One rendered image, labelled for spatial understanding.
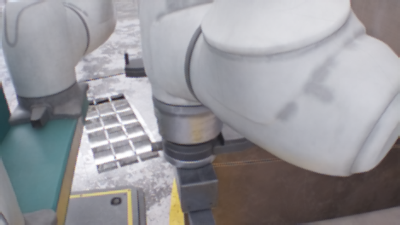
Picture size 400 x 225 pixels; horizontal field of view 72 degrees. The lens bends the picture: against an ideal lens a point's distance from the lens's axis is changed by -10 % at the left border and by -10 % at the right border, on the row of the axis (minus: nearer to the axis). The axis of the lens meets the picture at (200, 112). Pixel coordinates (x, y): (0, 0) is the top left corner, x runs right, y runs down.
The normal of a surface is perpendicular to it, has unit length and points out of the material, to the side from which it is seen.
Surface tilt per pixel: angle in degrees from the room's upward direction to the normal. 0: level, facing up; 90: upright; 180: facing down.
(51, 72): 92
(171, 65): 93
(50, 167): 0
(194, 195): 90
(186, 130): 90
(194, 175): 0
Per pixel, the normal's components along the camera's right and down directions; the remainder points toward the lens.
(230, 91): -0.79, 0.49
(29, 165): -0.01, -0.87
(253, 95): -0.65, 0.50
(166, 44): -0.69, 0.18
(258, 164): 0.11, 0.49
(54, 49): 0.78, 0.28
